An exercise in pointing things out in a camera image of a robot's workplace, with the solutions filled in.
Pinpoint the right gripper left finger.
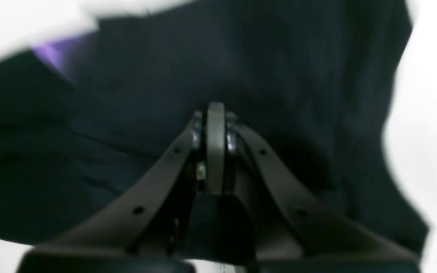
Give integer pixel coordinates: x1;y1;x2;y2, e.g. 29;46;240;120
33;110;215;258

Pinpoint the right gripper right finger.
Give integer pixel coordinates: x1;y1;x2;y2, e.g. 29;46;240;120
215;103;418;266

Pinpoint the black T-shirt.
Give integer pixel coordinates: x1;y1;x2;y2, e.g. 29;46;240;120
0;0;428;254

